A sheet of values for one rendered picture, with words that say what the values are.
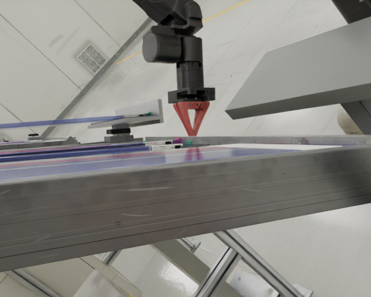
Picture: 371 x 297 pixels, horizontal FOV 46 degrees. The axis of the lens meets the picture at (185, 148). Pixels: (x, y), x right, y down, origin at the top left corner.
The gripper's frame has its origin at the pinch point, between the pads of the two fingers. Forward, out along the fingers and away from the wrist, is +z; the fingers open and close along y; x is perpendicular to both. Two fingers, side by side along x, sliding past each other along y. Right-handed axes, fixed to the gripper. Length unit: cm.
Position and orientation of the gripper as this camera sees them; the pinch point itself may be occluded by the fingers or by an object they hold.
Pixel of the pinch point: (192, 132)
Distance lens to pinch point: 91.8
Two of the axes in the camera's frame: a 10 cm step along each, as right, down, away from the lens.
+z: 0.4, 10.0, 0.5
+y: 4.5, 0.3, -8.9
